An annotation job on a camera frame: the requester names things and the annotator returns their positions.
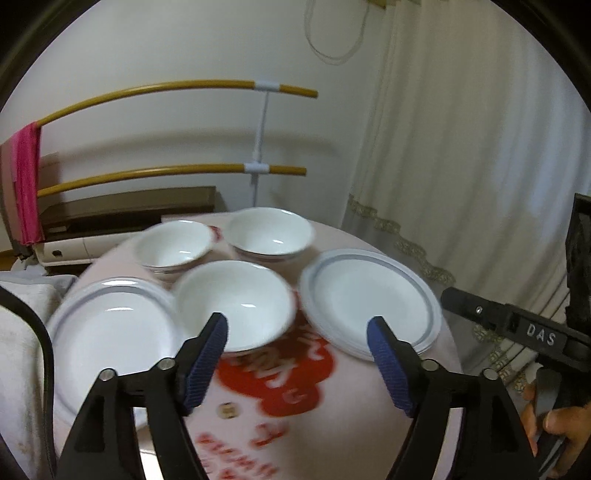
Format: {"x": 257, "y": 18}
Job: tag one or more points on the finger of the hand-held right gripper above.
{"x": 517, "y": 323}

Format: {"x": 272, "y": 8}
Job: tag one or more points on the towel rack with yellow rods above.
{"x": 257, "y": 168}

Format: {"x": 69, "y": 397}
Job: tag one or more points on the pink towel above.
{"x": 27, "y": 184}

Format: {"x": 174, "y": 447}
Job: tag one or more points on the brown towel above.
{"x": 6, "y": 194}

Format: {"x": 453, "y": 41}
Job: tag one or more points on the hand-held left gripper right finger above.
{"x": 390, "y": 364}

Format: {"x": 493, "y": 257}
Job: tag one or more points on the white ceramic bowl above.
{"x": 270, "y": 233}
{"x": 175, "y": 244}
{"x": 231, "y": 295}

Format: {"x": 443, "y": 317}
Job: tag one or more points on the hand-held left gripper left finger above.
{"x": 203, "y": 364}

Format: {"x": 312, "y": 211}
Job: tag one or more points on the white blanket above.
{"x": 18, "y": 369}

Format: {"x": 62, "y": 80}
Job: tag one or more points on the low brown and white cabinet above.
{"x": 129, "y": 205}

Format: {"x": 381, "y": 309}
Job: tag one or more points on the white curtain with lace trim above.
{"x": 461, "y": 138}

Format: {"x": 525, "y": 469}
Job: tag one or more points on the person's right hand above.
{"x": 575, "y": 434}

